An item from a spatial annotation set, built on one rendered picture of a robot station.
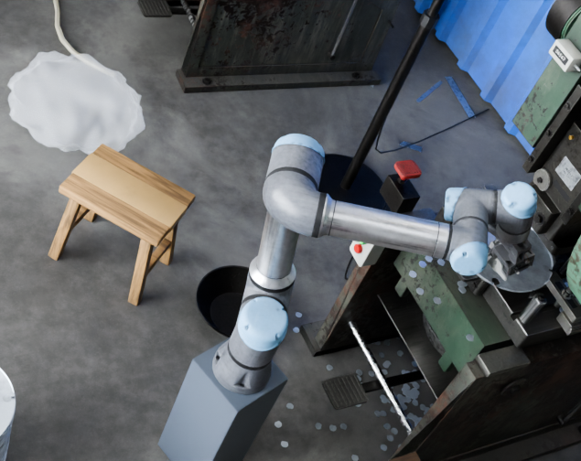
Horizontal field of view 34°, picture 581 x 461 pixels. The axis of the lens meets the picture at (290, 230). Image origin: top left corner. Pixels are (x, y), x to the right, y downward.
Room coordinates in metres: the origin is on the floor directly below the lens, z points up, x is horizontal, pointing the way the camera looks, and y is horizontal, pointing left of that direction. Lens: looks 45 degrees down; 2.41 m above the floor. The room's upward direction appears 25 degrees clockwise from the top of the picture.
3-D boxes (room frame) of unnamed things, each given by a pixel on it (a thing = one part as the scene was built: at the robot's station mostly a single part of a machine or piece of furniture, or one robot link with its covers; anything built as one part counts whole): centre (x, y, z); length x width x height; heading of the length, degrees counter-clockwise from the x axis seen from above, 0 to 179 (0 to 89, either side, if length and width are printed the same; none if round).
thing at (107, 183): (1.93, 0.49, 0.16); 0.34 x 0.24 x 0.34; 84
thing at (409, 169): (2.06, -0.23, 0.72); 0.07 x 0.06 x 0.08; 133
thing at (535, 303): (1.76, -0.65, 0.75); 0.03 x 0.03 x 0.10; 43
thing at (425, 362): (1.98, -0.63, 0.31); 0.43 x 0.42 x 0.01; 43
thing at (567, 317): (1.85, -0.74, 0.76); 0.17 x 0.06 x 0.10; 43
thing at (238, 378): (1.43, -0.04, 0.50); 0.15 x 0.15 x 0.10
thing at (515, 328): (1.98, -0.62, 0.68); 0.45 x 0.30 x 0.06; 43
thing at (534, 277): (1.89, -0.53, 0.78); 0.29 x 0.29 x 0.01
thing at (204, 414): (1.43, -0.04, 0.23); 0.18 x 0.18 x 0.45; 61
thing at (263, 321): (1.43, -0.03, 0.62); 0.13 x 0.12 x 0.14; 9
